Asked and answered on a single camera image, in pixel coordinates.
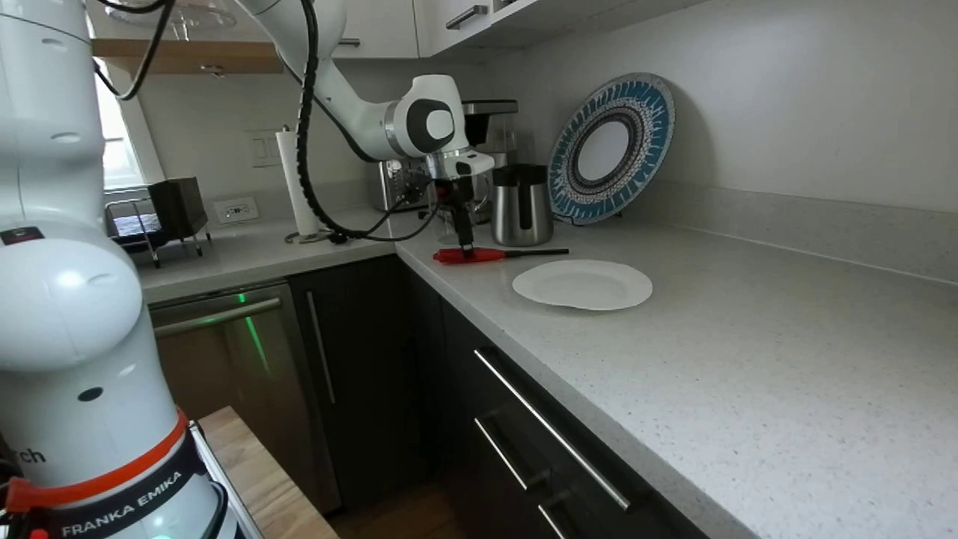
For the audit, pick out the black coffee maker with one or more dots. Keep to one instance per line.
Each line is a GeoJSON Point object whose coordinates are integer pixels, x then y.
{"type": "Point", "coordinates": [493, 124]}

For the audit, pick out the white wall outlet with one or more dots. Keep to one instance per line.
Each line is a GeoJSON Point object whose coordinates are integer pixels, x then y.
{"type": "Point", "coordinates": [235, 208]}

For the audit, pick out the white upper cabinets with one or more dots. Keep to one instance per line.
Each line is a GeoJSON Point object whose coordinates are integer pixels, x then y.
{"type": "Point", "coordinates": [439, 18]}

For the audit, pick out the blue patterned decorative plate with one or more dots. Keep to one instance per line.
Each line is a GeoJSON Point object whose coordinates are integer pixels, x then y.
{"type": "Point", "coordinates": [608, 150]}

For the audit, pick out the white paper plate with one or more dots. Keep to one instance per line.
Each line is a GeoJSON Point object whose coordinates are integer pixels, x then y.
{"type": "Point", "coordinates": [583, 284]}

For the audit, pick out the dark cabinet door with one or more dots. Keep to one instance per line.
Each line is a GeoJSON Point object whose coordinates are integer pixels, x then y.
{"type": "Point", "coordinates": [361, 368]}

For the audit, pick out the stainless steel carafe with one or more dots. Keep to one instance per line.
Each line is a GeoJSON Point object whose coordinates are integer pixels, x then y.
{"type": "Point", "coordinates": [523, 208]}

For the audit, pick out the black toaster oven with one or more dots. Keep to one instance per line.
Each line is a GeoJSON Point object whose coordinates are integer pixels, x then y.
{"type": "Point", "coordinates": [175, 208]}

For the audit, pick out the red long-nozzle lighter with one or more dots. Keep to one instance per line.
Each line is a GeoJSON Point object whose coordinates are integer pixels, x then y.
{"type": "Point", "coordinates": [481, 254]}

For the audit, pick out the wooden board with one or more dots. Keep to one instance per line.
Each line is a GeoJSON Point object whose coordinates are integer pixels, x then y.
{"type": "Point", "coordinates": [264, 479]}

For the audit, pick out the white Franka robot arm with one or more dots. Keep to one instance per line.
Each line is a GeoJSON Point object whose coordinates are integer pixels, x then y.
{"type": "Point", "coordinates": [71, 301]}

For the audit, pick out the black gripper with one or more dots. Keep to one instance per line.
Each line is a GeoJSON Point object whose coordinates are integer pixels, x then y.
{"type": "Point", "coordinates": [463, 180]}

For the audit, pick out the stainless steel dishwasher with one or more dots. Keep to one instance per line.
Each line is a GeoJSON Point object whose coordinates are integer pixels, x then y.
{"type": "Point", "coordinates": [240, 368]}

